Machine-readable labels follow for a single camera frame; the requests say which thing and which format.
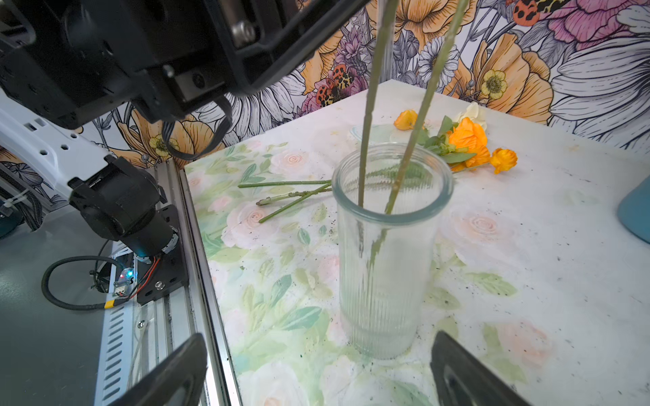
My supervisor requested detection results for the small orange flower stem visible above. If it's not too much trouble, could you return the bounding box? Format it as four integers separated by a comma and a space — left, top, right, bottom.
394, 109, 418, 131

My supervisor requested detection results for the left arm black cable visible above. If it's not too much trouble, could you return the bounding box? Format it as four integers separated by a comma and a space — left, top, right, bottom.
161, 95, 234, 162

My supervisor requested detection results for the teal ceramic vase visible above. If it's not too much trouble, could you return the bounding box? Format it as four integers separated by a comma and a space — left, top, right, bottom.
616, 177, 650, 243

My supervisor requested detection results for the green circuit board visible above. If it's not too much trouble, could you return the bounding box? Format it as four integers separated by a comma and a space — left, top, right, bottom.
113, 267, 137, 298

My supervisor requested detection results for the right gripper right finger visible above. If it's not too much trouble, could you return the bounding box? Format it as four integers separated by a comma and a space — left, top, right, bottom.
430, 331, 529, 406

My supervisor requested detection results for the clear glass cylinder vase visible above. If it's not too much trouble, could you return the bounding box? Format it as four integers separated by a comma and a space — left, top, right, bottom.
333, 143, 454, 359

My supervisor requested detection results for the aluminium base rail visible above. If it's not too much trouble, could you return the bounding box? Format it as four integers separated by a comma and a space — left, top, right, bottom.
94, 163, 241, 405

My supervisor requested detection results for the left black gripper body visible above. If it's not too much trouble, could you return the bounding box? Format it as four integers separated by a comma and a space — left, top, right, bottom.
1, 1, 244, 129

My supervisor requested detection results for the pink-edged white carnation stem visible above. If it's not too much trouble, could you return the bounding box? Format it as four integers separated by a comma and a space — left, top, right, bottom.
354, 0, 471, 270

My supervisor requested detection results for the large orange-yellow flower stem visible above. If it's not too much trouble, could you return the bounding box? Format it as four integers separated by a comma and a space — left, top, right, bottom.
257, 115, 518, 224

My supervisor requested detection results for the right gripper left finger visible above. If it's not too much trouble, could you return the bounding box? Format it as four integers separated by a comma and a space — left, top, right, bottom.
110, 333, 208, 406

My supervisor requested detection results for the cream ranunculus flower stem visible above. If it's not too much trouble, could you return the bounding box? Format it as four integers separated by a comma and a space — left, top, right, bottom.
238, 103, 517, 206

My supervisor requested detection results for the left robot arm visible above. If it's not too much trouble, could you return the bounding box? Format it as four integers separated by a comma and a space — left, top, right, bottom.
1, 1, 364, 257

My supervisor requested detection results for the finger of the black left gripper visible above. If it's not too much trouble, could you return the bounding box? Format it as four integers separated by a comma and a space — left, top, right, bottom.
202, 1, 367, 96

